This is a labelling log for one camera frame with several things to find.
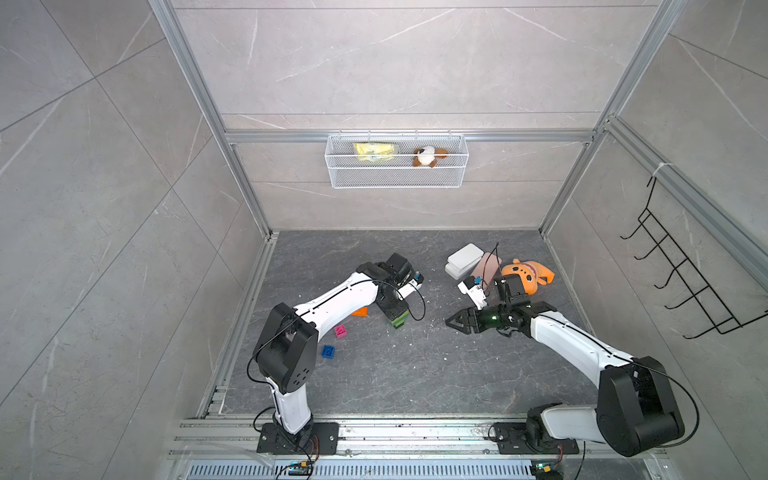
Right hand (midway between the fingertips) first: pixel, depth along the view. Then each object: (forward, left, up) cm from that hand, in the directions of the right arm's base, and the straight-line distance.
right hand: (455, 320), depth 84 cm
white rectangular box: (+25, -7, -6) cm, 27 cm away
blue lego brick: (-5, +37, -9) cm, 39 cm away
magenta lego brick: (+1, +34, -8) cm, 35 cm away
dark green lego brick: (+3, +17, -7) cm, 18 cm away
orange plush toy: (+17, -28, -2) cm, 33 cm away
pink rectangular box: (+23, -16, -6) cm, 28 cm away
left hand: (+6, +16, 0) cm, 18 cm away
